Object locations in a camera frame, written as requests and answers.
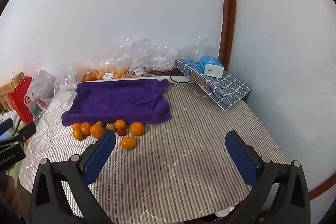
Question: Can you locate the red packet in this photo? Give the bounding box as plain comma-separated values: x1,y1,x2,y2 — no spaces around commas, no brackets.
151,69,179,75

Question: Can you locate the purple towel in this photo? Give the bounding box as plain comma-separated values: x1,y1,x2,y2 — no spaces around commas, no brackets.
61,79,173,127

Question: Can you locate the brown wooden baseboard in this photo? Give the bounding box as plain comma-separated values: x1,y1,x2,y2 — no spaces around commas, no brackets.
308,173,336,201

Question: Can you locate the white tray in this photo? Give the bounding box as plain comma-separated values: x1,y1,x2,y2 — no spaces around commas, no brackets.
102,76,168,82

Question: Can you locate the blue and white box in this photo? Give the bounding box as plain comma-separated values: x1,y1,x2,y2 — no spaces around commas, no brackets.
200,55,224,78

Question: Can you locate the person's left hand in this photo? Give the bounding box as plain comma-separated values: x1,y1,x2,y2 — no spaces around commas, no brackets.
0,174,25,216

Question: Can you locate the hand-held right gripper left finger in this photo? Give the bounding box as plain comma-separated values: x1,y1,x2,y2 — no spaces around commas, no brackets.
29,130,117,224

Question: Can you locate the crumpled clear plastic bag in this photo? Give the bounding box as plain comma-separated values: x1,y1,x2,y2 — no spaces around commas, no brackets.
55,63,80,92
155,34,219,75

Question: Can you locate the brown paper bag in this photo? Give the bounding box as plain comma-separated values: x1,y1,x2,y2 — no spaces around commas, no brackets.
0,71,27,109

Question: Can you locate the brown wooden door frame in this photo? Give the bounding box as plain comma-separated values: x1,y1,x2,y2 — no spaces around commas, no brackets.
219,0,237,71

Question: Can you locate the blue flat packet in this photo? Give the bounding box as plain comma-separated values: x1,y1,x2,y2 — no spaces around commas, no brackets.
183,59,204,74

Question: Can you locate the white plastic bag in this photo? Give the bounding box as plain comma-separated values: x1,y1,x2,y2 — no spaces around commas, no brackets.
26,69,57,109

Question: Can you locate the clear plastic bag of mandarins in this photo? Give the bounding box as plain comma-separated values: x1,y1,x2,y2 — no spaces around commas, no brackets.
80,39,158,82

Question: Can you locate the red paper bag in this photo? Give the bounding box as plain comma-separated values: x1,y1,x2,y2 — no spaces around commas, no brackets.
8,76,36,125

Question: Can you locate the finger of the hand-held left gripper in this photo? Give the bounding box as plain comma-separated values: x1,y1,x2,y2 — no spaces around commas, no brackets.
10,122,37,146
0,118,14,138

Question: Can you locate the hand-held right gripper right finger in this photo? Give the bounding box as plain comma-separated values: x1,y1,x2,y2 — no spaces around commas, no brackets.
225,130,311,224

